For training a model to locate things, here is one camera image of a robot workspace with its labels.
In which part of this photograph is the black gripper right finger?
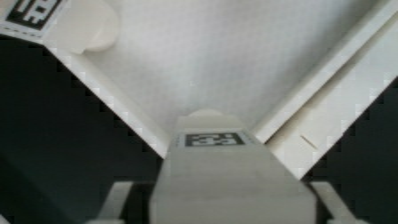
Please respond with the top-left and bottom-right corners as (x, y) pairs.
(311, 181), (370, 224)

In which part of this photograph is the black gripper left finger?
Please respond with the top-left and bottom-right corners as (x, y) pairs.
(91, 181), (153, 224)

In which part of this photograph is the white desk leg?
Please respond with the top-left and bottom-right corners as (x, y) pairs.
(0, 0), (119, 54)
(149, 109), (316, 224)

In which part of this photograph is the white desk tabletop tray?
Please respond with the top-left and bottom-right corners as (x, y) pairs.
(48, 0), (398, 152)

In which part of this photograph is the white L-shaped fence bar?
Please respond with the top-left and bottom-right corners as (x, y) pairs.
(265, 13), (398, 181)

